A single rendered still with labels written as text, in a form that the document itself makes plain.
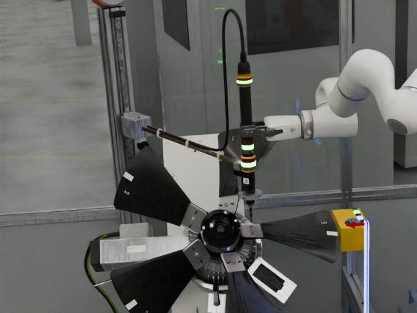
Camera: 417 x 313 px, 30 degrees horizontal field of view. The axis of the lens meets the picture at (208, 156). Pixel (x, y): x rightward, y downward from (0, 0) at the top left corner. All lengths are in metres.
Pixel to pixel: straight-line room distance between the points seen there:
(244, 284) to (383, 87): 0.78
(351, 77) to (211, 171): 0.85
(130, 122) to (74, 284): 0.83
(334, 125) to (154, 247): 0.69
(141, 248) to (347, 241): 0.70
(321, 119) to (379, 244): 1.12
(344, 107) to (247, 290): 0.62
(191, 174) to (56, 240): 0.76
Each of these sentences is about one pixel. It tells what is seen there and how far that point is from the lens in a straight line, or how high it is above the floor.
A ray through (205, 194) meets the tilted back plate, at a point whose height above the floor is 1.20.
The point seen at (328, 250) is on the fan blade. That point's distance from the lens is 2.33.
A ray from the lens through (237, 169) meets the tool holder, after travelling 2.31.
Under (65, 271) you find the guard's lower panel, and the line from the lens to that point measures 3.24.
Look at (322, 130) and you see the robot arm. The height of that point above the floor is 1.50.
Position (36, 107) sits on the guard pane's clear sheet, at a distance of 3.01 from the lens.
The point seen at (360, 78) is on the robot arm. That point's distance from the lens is 1.92.
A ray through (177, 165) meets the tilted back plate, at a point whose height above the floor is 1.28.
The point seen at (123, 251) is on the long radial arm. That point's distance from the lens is 2.47.
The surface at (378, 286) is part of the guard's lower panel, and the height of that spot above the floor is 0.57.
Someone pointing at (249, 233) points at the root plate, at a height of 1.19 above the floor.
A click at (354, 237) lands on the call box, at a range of 2.67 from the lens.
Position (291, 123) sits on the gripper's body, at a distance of 2.22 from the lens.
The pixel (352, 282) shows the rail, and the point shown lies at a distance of 2.75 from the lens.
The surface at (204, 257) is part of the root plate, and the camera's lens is 2.36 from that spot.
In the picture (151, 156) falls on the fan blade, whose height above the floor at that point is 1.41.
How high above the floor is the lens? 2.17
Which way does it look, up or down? 19 degrees down
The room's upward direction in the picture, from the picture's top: 4 degrees counter-clockwise
